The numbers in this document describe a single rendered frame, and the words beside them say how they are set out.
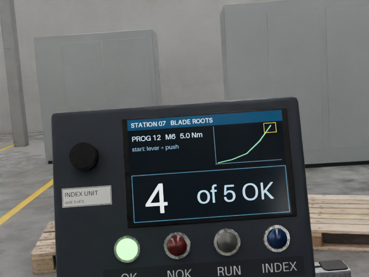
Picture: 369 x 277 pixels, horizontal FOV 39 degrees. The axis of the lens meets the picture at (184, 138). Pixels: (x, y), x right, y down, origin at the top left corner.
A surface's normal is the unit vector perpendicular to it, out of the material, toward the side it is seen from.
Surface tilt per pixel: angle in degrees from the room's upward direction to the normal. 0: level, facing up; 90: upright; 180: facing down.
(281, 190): 75
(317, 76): 90
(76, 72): 90
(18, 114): 90
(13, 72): 90
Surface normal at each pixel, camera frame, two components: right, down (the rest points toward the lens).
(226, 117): 0.00, -0.14
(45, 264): 0.10, 0.11
